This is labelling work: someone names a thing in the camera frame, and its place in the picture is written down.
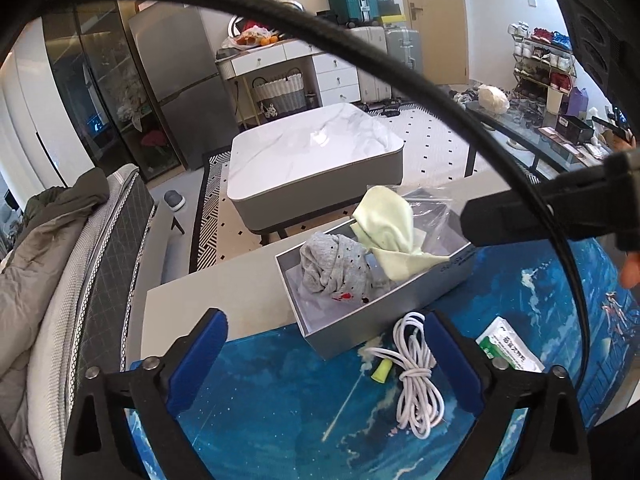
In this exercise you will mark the marble top coffee table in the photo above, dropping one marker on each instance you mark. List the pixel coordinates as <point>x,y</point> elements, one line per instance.
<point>310,145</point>

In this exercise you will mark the silver suitcase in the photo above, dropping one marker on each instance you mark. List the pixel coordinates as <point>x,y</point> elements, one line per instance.
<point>407,42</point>

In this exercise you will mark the grey refrigerator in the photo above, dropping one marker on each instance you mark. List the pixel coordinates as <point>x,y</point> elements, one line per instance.
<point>175,75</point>

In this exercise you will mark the pale yellow-green cloth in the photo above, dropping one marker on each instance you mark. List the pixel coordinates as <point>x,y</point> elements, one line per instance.
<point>390,225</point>

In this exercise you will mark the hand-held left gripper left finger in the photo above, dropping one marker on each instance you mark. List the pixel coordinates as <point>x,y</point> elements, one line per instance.
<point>195,360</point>

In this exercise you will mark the dark glass table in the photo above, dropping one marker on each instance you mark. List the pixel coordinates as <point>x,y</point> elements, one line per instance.
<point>550,145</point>

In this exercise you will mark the dark glass cabinet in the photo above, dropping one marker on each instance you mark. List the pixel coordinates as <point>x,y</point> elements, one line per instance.
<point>100,85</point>

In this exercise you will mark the grey cardboard box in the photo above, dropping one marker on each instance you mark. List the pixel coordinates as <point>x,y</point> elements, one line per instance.
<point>360,330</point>

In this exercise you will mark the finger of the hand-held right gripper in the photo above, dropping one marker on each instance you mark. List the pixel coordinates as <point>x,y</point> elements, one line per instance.
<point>500,217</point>

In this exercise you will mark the white diamond pattern rug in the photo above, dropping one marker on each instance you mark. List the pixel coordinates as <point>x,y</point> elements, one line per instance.
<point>435,135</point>

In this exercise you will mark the wooden door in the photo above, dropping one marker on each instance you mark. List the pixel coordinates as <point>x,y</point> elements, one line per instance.
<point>435,20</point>

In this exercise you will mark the grey dotted sock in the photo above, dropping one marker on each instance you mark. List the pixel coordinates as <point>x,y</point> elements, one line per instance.
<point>330,265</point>

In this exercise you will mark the cream lumpy ornament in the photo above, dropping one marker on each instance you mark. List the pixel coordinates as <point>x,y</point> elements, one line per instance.
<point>494,98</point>

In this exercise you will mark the blue sky print desk mat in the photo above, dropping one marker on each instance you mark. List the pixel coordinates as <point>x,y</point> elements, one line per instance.
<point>280,410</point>

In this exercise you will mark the quilted mattress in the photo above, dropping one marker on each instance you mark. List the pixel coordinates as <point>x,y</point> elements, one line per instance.
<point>100,285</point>

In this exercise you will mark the white waste bin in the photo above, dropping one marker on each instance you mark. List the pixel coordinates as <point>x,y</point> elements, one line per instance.
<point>555,101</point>

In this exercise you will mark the white drawer dresser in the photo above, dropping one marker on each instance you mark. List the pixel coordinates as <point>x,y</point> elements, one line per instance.
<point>335,80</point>

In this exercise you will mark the small yellow-green cap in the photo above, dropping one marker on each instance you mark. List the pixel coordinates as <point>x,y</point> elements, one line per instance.
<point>381,372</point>

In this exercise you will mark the grey slipper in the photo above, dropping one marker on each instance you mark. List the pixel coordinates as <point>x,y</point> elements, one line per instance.
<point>175,200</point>

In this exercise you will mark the bag of oranges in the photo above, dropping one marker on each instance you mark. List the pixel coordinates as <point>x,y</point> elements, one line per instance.
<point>260,38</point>

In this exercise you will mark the shoe rack with shoes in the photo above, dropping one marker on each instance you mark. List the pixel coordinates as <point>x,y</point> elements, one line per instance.
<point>545,60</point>

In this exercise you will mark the black organizer tray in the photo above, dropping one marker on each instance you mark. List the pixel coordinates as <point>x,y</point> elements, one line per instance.
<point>575,130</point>

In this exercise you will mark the black box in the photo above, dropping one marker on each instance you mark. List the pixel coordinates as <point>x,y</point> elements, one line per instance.
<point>389,5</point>

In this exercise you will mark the beige suitcase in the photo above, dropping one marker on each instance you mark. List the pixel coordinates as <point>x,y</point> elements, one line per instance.
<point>375,91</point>

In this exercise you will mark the green white medicine box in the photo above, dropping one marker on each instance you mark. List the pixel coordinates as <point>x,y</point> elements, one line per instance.
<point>510,345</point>

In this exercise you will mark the grey jacket on sofa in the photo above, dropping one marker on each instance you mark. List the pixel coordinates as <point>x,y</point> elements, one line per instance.
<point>40,260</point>

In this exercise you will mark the person's right hand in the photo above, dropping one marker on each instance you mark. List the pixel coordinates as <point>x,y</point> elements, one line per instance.
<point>631,271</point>

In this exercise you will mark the clear plastic bag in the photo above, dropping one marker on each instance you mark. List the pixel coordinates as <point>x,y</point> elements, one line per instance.
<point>435,220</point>

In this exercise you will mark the purple bottle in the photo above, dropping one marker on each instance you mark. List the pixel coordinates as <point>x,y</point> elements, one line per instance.
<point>579,102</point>

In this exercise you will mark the white wicker basket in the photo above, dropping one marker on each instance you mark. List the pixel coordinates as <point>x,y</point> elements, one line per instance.
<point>280,92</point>

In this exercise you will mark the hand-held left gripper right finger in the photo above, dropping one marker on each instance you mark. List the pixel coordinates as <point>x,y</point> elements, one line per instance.
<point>455,365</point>

